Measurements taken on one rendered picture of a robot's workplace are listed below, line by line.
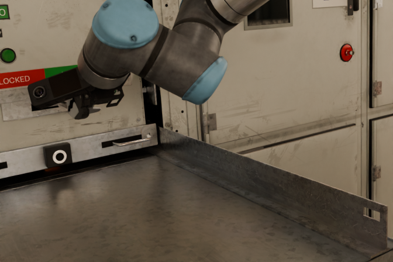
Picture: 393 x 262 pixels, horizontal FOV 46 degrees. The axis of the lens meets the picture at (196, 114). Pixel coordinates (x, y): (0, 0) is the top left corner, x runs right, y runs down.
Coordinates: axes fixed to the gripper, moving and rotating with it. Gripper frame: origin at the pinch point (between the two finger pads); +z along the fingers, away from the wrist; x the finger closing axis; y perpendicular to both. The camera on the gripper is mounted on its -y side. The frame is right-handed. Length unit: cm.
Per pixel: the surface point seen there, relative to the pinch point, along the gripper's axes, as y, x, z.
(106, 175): 7.7, -12.9, 11.9
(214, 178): 25.0, -22.3, -5.2
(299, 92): 73, -2, 11
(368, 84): 108, -3, 14
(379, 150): 112, -25, 24
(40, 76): -1.9, 13.3, 9.4
